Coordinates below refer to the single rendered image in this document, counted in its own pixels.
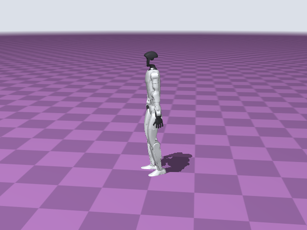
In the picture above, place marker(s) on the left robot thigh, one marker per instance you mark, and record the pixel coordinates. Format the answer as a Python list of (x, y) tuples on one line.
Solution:
[(152, 130)]

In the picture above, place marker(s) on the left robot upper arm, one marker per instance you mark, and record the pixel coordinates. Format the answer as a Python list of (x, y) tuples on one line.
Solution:
[(155, 83)]

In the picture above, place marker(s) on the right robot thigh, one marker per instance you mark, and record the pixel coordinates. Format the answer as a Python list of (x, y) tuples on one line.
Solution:
[(146, 120)]

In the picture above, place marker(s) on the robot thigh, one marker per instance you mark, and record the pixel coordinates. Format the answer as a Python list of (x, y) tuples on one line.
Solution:
[(146, 120), (152, 130)]

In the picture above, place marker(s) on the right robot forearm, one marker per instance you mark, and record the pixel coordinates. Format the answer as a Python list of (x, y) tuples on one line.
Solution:
[(148, 101)]

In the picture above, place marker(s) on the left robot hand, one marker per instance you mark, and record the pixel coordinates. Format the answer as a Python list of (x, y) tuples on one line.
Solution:
[(158, 121)]

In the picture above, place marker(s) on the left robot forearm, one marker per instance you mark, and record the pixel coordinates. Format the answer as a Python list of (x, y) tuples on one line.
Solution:
[(157, 103)]

